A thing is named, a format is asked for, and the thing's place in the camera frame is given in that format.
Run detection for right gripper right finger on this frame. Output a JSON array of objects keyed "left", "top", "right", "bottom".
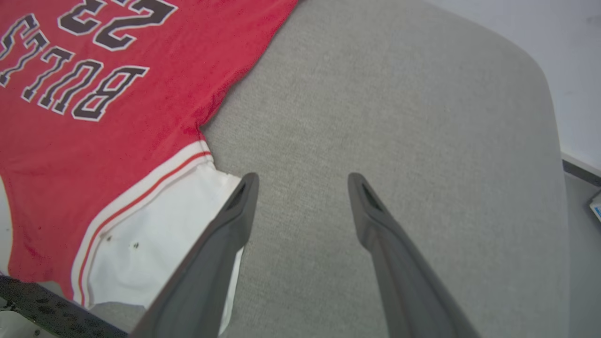
[{"left": 347, "top": 172, "right": 480, "bottom": 338}]

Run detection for dark perforated panel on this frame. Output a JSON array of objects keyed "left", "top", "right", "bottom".
[{"left": 0, "top": 275, "right": 128, "bottom": 338}]

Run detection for red basketball jersey number 23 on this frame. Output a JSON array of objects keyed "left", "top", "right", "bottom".
[{"left": 0, "top": 0, "right": 299, "bottom": 336}]

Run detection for dark baseboard strip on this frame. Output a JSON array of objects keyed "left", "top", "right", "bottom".
[{"left": 562, "top": 159, "right": 601, "bottom": 189}]

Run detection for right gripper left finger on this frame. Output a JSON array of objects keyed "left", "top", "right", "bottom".
[{"left": 131, "top": 172, "right": 260, "bottom": 338}]

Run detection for grey fabric sofa cushion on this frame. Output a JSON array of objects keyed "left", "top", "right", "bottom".
[{"left": 38, "top": 0, "right": 571, "bottom": 338}]

